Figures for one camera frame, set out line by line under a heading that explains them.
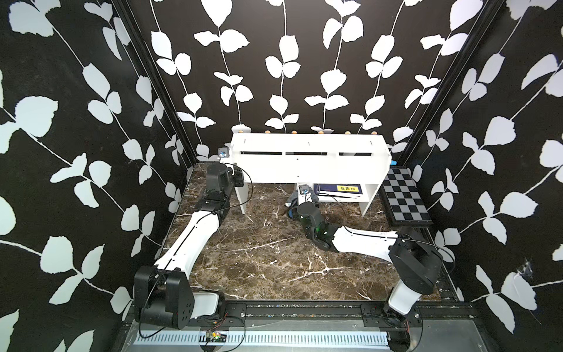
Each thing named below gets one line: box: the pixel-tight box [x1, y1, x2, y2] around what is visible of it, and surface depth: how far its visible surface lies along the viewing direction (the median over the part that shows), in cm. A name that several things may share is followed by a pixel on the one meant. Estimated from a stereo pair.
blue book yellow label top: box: [313, 183, 364, 195], surface depth 93 cm
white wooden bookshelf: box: [222, 132, 393, 216], surface depth 85 cm
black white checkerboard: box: [381, 166, 432, 226], surface depth 103 cm
